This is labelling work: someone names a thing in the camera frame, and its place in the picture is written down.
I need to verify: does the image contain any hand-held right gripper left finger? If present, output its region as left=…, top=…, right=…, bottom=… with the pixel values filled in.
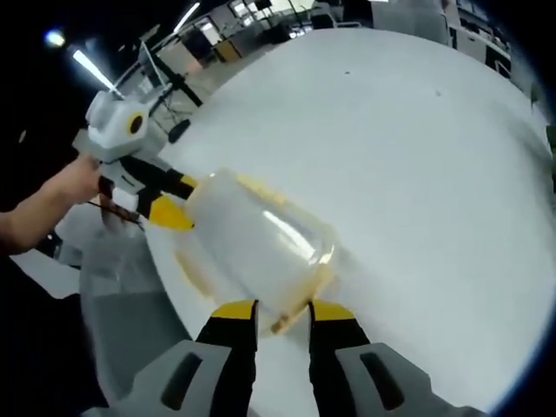
left=97, top=298, right=261, bottom=417

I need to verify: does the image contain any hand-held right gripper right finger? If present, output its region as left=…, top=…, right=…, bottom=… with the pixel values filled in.
left=307, top=298, right=479, bottom=417

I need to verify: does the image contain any clear plastic buckle box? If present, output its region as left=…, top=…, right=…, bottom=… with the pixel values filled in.
left=175, top=167, right=339, bottom=336

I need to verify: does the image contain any person's left hand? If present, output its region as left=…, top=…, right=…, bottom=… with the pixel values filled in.
left=63, top=155, right=103, bottom=204

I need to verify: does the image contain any grey mesh office chair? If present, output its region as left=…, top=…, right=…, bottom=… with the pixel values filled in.
left=77, top=216, right=195, bottom=409

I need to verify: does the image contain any yellow cabinet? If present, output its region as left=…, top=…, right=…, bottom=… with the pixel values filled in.
left=212, top=36, right=243, bottom=64

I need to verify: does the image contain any ceiling light strip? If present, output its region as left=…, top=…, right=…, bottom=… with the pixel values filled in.
left=70, top=48, right=119, bottom=96

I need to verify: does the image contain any black cable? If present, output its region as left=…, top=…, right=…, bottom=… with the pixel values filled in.
left=86, top=198, right=145, bottom=228

